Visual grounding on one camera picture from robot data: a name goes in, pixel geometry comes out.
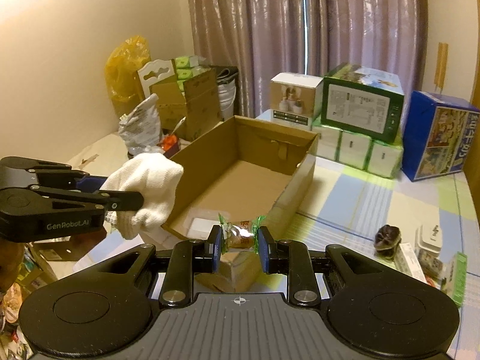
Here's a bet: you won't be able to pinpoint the green candy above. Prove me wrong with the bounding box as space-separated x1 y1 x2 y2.
218 214 266 254

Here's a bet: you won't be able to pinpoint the dark brown snack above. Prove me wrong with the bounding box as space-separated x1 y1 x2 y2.
373 224 401 260

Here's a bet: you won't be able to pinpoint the long white green box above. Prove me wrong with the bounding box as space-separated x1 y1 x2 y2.
394 243 427 284

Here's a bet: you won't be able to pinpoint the white plastic packet in box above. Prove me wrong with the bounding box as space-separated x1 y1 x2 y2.
187 217 218 240

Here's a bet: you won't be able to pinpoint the open cardboard box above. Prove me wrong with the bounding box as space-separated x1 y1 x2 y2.
161 115 320 248

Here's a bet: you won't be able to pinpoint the crumpled silver foil bag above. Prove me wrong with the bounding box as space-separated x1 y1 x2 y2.
118 94 164 159

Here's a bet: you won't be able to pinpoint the checked tablecloth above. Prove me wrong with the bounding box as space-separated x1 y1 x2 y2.
262 153 480 360

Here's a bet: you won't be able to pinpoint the brown stacked cardboard boxes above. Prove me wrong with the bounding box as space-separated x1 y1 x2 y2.
151 69 222 141

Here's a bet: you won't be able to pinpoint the middle white tissue pack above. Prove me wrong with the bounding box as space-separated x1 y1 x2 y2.
337 130 372 170

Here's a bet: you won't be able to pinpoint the yellow plastic bag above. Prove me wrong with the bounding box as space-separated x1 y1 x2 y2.
104 35 151 118

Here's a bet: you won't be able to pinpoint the white box with dog picture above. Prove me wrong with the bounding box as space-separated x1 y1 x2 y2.
270 72 323 131

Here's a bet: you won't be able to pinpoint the white bucket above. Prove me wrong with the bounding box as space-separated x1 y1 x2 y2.
218 80 237 120

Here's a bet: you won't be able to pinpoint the white charger case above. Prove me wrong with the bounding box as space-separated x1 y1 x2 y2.
415 225 443 255

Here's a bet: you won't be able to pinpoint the green appliance box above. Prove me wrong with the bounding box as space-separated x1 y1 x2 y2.
320 63 404 144

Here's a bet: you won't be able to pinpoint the blue milk carton box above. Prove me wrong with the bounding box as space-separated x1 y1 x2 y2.
402 91 479 181

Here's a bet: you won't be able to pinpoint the purple curtain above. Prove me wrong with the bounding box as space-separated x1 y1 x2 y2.
189 0 428 117

